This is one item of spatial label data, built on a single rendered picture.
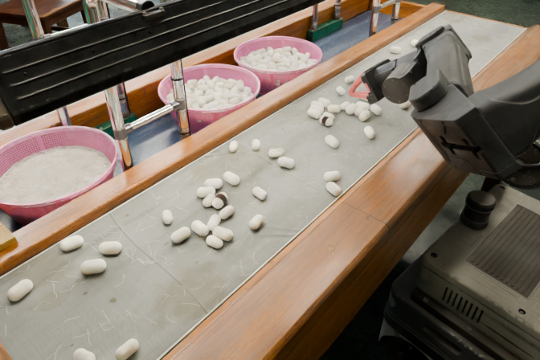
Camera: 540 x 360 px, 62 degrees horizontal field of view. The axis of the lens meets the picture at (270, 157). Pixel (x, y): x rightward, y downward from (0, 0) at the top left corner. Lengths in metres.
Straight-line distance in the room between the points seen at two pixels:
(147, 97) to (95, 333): 0.71
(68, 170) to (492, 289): 0.96
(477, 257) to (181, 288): 0.75
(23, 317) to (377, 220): 0.57
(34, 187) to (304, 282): 0.58
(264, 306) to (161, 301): 0.16
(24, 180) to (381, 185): 0.71
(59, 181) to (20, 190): 0.07
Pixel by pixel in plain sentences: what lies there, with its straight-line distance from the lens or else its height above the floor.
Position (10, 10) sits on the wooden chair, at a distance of 3.13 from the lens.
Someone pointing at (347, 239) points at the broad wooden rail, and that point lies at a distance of 0.76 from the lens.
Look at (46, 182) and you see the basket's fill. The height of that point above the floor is 0.73.
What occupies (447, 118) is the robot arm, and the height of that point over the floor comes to 1.09.
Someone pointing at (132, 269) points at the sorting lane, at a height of 0.74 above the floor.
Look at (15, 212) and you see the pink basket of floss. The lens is 0.96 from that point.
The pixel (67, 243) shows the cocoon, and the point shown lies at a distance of 0.83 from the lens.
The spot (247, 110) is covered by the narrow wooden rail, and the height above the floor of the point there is 0.76.
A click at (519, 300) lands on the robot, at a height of 0.47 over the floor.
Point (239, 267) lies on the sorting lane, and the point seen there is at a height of 0.74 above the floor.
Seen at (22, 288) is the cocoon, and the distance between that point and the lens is 0.79.
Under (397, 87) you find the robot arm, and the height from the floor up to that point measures 0.93.
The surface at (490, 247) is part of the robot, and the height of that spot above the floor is 0.48.
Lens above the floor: 1.31
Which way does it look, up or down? 36 degrees down
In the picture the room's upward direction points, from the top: straight up
